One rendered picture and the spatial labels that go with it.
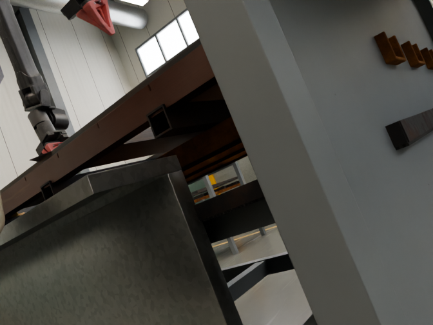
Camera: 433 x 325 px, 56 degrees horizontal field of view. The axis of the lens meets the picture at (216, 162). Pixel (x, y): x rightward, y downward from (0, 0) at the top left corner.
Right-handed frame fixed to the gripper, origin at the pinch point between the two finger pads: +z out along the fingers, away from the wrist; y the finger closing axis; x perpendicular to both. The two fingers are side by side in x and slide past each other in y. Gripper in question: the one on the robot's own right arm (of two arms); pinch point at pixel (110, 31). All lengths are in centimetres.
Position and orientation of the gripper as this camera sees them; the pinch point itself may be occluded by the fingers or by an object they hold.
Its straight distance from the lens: 94.4
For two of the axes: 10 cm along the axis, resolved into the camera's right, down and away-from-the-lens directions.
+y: -7.5, 3.6, 5.6
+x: -3.2, 5.4, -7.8
